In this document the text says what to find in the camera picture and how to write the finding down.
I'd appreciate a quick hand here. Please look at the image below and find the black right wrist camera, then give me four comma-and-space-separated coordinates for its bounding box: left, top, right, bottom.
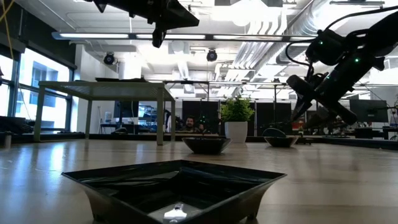
305, 29, 348, 67

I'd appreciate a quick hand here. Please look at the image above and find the long ceiling light bar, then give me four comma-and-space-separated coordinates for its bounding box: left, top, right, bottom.
51, 30, 318, 43

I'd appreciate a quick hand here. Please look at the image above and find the black background pipe frame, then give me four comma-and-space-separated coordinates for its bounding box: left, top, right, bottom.
149, 80, 320, 136

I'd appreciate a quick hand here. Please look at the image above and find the person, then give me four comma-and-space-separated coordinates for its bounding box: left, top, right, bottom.
182, 115, 200, 133

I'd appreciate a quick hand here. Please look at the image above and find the yellow hanging cable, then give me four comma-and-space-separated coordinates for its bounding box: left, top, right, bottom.
0, 0, 16, 60

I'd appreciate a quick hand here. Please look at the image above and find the flared square black plate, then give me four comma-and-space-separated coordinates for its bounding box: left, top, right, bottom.
61, 159, 287, 224

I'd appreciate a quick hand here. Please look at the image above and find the black chair back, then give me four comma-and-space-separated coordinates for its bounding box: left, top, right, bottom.
262, 127, 287, 138

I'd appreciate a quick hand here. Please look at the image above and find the short grey post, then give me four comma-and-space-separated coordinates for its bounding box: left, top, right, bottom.
2, 131, 14, 149

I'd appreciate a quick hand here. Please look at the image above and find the silver ceiling duct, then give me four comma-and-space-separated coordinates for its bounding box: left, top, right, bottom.
231, 0, 330, 71

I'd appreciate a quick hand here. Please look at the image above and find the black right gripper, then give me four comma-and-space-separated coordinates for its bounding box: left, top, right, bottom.
286, 70, 358, 129

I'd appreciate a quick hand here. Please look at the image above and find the green perforated metal shelf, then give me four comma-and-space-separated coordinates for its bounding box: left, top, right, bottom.
33, 80, 177, 146

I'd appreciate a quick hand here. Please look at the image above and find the green plant in white pot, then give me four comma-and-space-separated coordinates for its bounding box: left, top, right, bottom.
218, 94, 256, 144

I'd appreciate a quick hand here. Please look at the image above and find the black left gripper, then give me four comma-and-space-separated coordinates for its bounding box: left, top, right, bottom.
83, 0, 200, 49

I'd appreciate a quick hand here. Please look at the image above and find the black computer monitor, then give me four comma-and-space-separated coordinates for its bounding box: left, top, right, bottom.
349, 98, 389, 123
113, 100, 140, 119

